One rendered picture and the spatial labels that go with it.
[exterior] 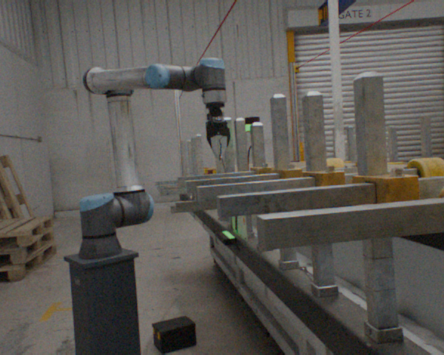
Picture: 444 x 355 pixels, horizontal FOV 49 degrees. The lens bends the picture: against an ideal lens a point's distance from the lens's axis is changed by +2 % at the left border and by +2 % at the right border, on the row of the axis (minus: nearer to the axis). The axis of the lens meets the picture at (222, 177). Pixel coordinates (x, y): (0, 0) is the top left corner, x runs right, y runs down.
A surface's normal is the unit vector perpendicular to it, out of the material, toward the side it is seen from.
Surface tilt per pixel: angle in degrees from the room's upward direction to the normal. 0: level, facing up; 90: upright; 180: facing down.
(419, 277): 90
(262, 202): 90
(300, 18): 90
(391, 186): 90
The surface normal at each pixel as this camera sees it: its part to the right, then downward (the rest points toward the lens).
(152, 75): -0.67, 0.10
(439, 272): -0.98, 0.08
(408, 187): 0.17, 0.04
